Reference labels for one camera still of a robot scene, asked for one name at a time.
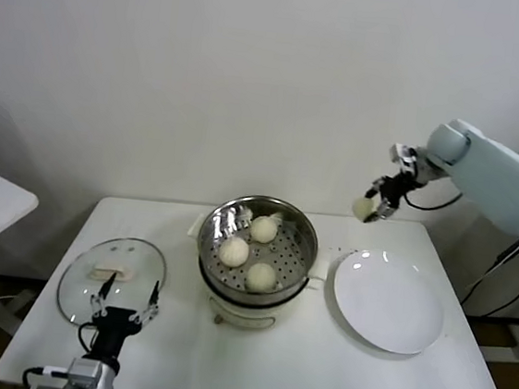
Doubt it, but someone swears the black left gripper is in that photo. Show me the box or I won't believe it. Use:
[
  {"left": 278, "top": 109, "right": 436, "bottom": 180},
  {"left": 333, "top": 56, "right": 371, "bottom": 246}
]
[{"left": 82, "top": 269, "right": 163, "bottom": 370}]

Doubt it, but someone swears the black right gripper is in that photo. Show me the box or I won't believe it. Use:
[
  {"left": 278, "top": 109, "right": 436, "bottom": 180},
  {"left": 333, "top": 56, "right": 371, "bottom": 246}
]
[{"left": 361, "top": 167, "right": 419, "bottom": 229}]

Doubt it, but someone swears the white steamed baozi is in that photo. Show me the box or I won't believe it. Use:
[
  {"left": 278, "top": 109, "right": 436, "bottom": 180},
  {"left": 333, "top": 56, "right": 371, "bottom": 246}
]
[
  {"left": 248, "top": 213, "right": 283, "bottom": 246},
  {"left": 352, "top": 194, "right": 380, "bottom": 224},
  {"left": 243, "top": 261, "right": 278, "bottom": 296},
  {"left": 217, "top": 235, "right": 251, "bottom": 268}
]

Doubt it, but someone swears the stainless steel steamer basket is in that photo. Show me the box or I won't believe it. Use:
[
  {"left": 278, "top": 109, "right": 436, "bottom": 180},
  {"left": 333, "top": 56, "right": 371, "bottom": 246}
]
[{"left": 191, "top": 189, "right": 324, "bottom": 309}]

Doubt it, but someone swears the glass pot lid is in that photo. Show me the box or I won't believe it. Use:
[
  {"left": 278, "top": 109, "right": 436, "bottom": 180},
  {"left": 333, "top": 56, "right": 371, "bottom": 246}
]
[{"left": 54, "top": 229, "right": 172, "bottom": 334}]

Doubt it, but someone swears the white round plate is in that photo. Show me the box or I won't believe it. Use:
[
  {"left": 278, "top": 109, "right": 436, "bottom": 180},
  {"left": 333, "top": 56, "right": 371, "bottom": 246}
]
[{"left": 326, "top": 245, "right": 452, "bottom": 359}]

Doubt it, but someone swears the cream electric cooker pot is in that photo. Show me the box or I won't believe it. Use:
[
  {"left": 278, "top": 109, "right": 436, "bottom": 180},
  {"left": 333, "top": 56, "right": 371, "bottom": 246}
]
[{"left": 178, "top": 213, "right": 335, "bottom": 338}]

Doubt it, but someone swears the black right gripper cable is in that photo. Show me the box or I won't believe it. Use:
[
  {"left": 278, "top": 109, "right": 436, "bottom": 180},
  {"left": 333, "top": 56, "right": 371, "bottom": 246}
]
[{"left": 400, "top": 184, "right": 465, "bottom": 215}]

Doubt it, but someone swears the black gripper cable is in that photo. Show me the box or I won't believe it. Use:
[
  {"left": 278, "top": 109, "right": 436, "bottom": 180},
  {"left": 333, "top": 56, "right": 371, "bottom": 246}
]
[
  {"left": 20, "top": 315, "right": 101, "bottom": 389},
  {"left": 400, "top": 184, "right": 465, "bottom": 215}
]

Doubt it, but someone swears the silver right wrist camera block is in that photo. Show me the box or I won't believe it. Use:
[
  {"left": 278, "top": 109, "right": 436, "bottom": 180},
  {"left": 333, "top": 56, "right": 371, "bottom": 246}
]
[{"left": 387, "top": 141, "right": 422, "bottom": 176}]

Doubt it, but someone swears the silver wrist camera block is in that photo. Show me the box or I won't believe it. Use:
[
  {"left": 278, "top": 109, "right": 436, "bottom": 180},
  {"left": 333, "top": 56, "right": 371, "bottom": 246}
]
[
  {"left": 387, "top": 141, "right": 422, "bottom": 176},
  {"left": 66, "top": 357, "right": 103, "bottom": 387}
]

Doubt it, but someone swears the silver left wrist camera block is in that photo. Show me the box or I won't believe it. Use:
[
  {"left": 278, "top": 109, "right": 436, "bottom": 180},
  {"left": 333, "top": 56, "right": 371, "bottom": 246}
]
[{"left": 66, "top": 357, "right": 103, "bottom": 387}]

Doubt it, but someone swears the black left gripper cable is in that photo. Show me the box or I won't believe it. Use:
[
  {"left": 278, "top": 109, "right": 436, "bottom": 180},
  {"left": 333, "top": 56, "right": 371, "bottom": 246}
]
[{"left": 20, "top": 315, "right": 101, "bottom": 389}]

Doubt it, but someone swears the black power adapter cable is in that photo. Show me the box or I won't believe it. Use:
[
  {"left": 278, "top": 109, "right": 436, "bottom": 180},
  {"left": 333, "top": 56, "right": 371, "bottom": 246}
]
[{"left": 460, "top": 229, "right": 519, "bottom": 322}]

